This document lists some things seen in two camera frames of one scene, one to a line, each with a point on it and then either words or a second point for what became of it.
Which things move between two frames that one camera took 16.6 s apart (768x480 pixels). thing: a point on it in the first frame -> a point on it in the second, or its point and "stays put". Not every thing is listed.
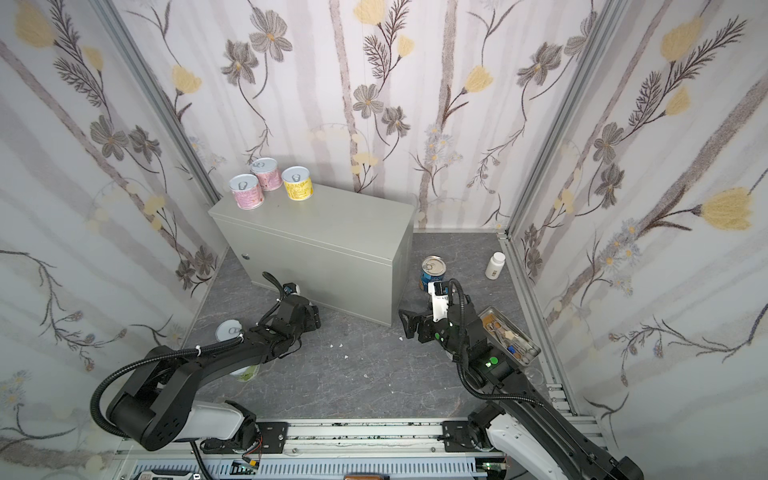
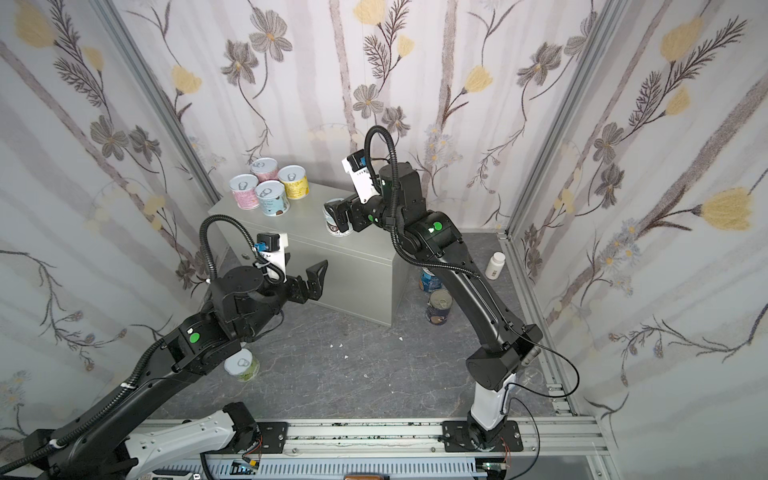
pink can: x=246 y=190 stays put
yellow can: x=298 y=182 stays put
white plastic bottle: x=495 y=266 stays put
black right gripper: x=424 y=327 -> x=346 y=214
